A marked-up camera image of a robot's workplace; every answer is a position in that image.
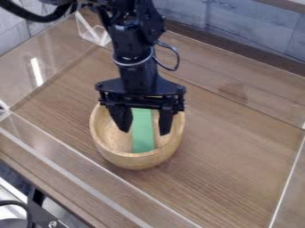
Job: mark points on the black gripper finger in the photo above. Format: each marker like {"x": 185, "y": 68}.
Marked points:
{"x": 165, "y": 121}
{"x": 122, "y": 117}

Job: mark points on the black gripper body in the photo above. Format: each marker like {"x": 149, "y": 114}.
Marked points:
{"x": 141, "y": 88}

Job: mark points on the green stick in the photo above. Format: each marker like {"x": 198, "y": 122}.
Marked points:
{"x": 144, "y": 142}

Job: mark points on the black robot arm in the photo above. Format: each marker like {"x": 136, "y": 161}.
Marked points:
{"x": 134, "y": 25}

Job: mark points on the wooden bowl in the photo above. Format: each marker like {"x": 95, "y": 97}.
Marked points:
{"x": 115, "y": 144}

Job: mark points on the clear acrylic corner bracket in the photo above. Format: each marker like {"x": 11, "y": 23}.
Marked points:
{"x": 94, "y": 34}

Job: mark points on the clear acrylic tray wall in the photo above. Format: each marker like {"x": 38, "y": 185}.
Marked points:
{"x": 218, "y": 183}

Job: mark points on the black table leg bracket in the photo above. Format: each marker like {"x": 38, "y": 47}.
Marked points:
{"x": 47, "y": 213}

